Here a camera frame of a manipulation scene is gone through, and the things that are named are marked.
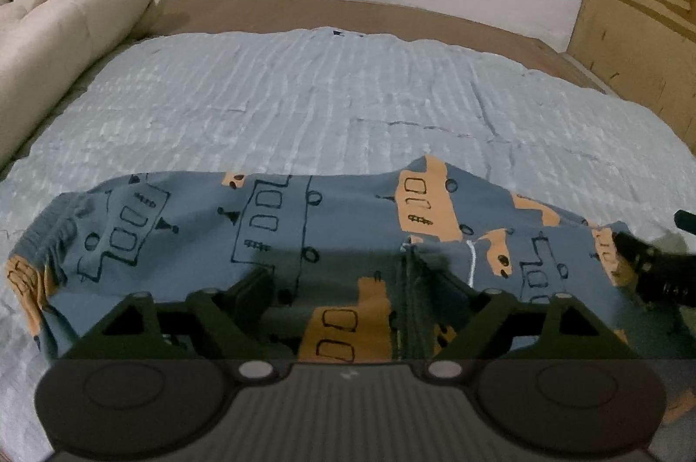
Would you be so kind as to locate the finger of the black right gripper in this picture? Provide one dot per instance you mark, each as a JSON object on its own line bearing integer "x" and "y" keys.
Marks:
{"x": 631, "y": 244}

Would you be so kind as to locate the light blue quilted bedspread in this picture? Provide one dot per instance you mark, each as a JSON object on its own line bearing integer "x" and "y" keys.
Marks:
{"x": 331, "y": 101}

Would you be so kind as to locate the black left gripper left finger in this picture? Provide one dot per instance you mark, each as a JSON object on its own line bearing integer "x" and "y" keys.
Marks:
{"x": 224, "y": 327}

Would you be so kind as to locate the brown wooden bed frame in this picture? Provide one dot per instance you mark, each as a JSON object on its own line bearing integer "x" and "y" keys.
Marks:
{"x": 406, "y": 23}

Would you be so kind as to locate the blue orange patterned pants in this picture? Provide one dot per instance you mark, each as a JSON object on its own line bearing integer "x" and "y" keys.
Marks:
{"x": 331, "y": 268}

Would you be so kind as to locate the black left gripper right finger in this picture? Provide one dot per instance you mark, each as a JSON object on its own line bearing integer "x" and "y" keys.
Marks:
{"x": 475, "y": 313}

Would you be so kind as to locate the plywood board panel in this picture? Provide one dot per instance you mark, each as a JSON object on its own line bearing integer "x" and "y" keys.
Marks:
{"x": 643, "y": 50}

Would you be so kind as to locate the beige rolled bolster pillow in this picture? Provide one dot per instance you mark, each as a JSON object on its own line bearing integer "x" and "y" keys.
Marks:
{"x": 46, "y": 45}

